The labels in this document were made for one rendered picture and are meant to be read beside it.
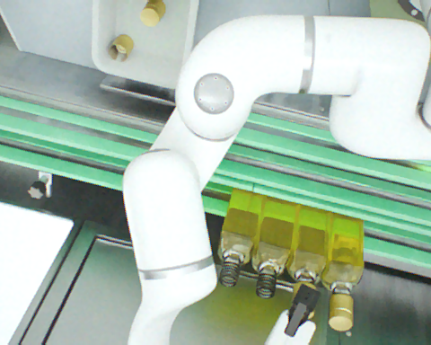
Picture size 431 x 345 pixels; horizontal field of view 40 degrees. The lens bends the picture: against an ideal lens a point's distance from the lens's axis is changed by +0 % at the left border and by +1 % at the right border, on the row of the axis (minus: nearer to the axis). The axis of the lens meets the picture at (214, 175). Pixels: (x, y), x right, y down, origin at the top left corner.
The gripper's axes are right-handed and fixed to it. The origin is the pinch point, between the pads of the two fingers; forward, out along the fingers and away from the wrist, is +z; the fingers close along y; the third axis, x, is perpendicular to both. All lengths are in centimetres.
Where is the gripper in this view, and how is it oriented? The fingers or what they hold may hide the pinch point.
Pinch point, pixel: (303, 306)
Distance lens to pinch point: 90.1
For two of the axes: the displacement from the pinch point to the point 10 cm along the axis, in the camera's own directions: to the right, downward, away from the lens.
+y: 1.7, -7.4, -6.5
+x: -8.8, -4.1, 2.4
